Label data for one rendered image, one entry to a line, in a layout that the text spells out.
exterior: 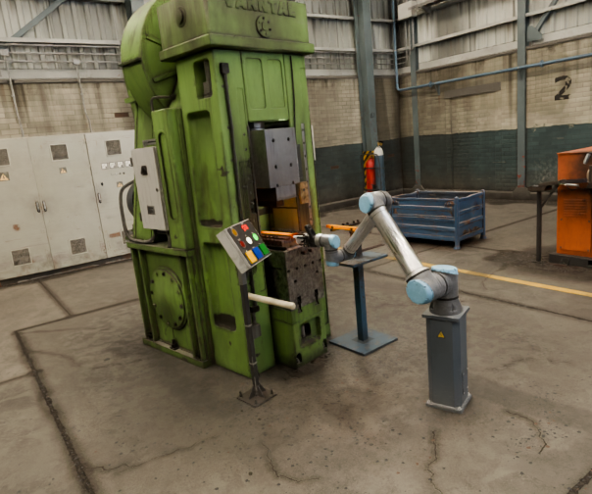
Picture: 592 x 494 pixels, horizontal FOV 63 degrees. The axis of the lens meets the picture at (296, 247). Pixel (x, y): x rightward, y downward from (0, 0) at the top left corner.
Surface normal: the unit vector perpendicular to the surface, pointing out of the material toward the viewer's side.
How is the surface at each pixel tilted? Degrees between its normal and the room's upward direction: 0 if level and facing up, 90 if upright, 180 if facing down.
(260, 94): 90
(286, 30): 90
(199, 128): 89
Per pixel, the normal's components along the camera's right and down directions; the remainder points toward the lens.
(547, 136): -0.80, 0.15
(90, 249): 0.61, 0.11
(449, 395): -0.57, 0.23
